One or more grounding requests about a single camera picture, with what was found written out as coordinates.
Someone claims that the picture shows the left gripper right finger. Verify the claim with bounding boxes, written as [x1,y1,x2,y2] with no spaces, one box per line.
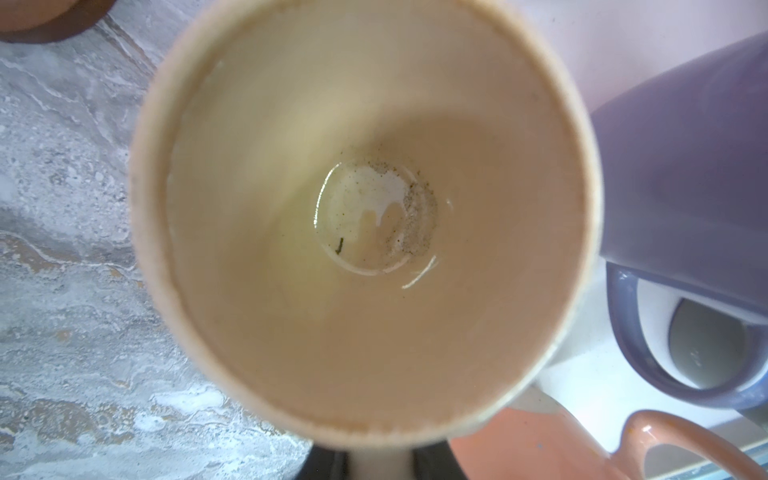
[412,440,467,480]

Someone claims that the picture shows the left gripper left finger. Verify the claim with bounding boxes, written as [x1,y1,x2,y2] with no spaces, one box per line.
[296,445,348,480]

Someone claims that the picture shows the orange pink mug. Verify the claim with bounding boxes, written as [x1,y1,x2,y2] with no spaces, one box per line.
[449,408,767,479]

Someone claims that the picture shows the yellow-green mug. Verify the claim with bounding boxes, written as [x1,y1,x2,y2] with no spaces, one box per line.
[129,1,603,479]

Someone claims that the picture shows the brown wooden round coaster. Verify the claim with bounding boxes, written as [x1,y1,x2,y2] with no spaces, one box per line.
[0,0,116,44]

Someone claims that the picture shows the grey mug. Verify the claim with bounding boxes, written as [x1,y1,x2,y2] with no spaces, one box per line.
[669,299,748,389]

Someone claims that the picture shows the lavender white mug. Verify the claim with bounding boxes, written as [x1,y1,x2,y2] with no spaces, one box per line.
[592,33,767,410]

